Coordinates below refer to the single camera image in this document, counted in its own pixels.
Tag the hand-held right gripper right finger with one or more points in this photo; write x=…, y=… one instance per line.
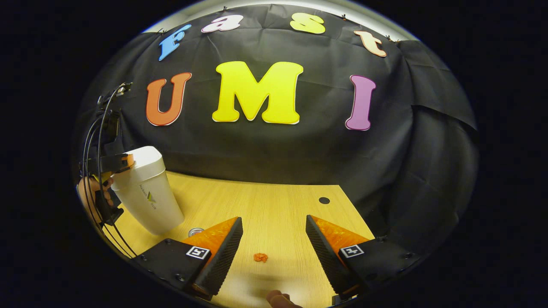
x=327, y=256

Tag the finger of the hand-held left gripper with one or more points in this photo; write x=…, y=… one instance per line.
x=115, y=163

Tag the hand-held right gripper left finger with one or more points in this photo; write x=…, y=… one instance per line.
x=218, y=261

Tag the red pop can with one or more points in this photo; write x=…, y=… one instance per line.
x=196, y=231

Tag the orange paper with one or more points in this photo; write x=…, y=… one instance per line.
x=260, y=257

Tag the white desktop garbage bin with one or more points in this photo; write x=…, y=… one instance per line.
x=147, y=192

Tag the wooden desktop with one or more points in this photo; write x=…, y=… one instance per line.
x=265, y=214

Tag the black backdrop cloth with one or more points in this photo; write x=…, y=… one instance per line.
x=278, y=149

